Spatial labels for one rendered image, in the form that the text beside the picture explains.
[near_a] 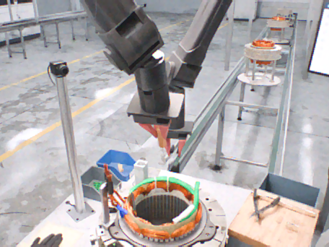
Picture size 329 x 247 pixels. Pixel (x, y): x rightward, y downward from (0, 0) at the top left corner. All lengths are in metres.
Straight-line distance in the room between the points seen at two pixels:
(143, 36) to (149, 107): 0.15
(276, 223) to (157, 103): 0.48
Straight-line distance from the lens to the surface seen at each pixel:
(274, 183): 1.07
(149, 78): 0.52
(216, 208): 0.83
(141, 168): 0.82
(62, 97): 1.06
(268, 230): 0.85
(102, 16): 0.45
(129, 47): 0.46
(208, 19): 0.74
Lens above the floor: 1.64
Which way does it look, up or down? 26 degrees down
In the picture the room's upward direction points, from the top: straight up
